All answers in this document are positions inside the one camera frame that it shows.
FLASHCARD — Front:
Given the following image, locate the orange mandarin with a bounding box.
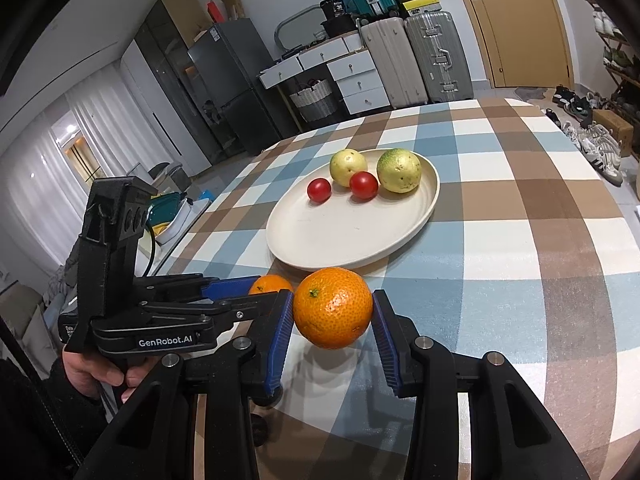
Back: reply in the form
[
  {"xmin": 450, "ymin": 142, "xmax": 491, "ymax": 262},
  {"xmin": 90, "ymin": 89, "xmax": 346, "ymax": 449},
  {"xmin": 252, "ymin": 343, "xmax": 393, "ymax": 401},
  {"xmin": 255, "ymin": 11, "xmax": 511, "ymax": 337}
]
[
  {"xmin": 250, "ymin": 274, "xmax": 294, "ymax": 295},
  {"xmin": 293, "ymin": 268, "xmax": 373, "ymax": 350}
]

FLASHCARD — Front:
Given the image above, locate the person's left hand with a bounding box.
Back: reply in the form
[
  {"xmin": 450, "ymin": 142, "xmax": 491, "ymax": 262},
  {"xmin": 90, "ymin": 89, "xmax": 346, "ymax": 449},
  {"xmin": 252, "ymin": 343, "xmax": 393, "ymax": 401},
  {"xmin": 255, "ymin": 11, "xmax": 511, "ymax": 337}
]
[{"xmin": 62, "ymin": 349, "xmax": 158, "ymax": 402}]

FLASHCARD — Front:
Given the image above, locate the cream round plate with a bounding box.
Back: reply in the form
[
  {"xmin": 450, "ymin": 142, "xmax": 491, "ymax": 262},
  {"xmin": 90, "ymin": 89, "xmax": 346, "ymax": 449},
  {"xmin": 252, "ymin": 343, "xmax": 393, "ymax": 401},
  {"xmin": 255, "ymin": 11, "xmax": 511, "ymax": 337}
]
[{"xmin": 266, "ymin": 155, "xmax": 440, "ymax": 271}]

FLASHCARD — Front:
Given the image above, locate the red cherry tomato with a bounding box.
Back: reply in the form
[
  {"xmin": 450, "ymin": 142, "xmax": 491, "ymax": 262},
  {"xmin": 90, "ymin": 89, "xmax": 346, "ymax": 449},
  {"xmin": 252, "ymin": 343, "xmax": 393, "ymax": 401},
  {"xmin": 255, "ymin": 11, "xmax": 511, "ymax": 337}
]
[
  {"xmin": 307, "ymin": 178, "xmax": 332, "ymax": 204},
  {"xmin": 349, "ymin": 171, "xmax": 378, "ymax": 200}
]

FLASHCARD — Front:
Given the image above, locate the checkered tablecloth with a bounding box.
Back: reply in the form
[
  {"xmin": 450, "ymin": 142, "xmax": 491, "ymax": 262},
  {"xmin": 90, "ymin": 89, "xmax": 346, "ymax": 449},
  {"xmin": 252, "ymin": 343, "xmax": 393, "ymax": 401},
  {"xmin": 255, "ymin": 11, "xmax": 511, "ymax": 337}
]
[{"xmin": 163, "ymin": 98, "xmax": 639, "ymax": 479}]

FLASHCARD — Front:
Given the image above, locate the yellow pear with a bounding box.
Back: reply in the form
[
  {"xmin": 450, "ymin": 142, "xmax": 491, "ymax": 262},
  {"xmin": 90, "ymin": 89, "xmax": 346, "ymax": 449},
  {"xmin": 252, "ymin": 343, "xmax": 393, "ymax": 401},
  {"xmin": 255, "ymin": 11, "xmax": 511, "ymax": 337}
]
[{"xmin": 329, "ymin": 148, "xmax": 368, "ymax": 188}]

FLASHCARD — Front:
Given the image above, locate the woven laundry basket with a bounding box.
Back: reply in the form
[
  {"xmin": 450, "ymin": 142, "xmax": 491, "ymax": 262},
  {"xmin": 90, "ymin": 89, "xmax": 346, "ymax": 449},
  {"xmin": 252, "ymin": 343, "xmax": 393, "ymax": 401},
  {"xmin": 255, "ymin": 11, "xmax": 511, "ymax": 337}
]
[{"xmin": 290, "ymin": 79, "xmax": 337, "ymax": 122}]

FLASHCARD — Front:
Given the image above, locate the grey refrigerator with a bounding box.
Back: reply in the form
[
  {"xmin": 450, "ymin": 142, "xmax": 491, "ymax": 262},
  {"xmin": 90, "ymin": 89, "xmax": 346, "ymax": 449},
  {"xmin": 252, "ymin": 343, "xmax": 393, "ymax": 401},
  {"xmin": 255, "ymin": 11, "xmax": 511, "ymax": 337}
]
[{"xmin": 189, "ymin": 18, "xmax": 295, "ymax": 155}]

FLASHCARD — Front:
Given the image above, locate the black glass cabinet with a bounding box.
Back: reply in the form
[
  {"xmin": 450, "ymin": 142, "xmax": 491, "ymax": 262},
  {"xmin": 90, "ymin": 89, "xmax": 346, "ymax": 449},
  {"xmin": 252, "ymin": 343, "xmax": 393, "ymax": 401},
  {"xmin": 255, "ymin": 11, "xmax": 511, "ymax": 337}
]
[{"xmin": 134, "ymin": 0, "xmax": 243, "ymax": 165}]

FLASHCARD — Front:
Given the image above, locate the white drawer desk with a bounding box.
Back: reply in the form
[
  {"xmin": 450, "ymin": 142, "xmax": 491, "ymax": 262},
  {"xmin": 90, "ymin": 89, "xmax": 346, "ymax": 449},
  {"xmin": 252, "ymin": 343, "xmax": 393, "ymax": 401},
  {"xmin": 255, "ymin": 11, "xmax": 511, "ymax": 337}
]
[{"xmin": 259, "ymin": 32, "xmax": 390, "ymax": 115}]

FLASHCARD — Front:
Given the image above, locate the beige suitcase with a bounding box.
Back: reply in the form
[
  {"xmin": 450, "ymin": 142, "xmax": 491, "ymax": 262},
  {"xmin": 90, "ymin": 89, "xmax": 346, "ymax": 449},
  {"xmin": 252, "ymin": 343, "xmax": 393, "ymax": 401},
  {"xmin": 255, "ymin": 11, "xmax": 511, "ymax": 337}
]
[{"xmin": 359, "ymin": 18, "xmax": 428, "ymax": 108}]

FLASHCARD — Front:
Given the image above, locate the silver suitcase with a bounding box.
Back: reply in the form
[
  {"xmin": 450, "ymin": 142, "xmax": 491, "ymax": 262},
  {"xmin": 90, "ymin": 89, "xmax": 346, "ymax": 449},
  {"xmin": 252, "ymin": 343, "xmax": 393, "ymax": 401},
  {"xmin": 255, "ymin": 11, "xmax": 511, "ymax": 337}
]
[{"xmin": 406, "ymin": 11, "xmax": 474, "ymax": 103}]

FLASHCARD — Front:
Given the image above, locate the shoe rack with shoes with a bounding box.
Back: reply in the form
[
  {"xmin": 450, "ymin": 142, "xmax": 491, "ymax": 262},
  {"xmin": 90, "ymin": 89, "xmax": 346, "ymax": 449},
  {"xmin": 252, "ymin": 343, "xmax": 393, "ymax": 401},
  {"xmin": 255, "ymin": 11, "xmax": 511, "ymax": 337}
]
[{"xmin": 585, "ymin": 0, "xmax": 639, "ymax": 159}]

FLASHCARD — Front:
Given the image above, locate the wooden door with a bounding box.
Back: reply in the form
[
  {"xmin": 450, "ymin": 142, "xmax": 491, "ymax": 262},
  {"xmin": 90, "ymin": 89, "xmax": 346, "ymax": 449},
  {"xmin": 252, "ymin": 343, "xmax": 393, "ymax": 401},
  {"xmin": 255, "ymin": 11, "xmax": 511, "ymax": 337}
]
[{"xmin": 463, "ymin": 0, "xmax": 574, "ymax": 88}]

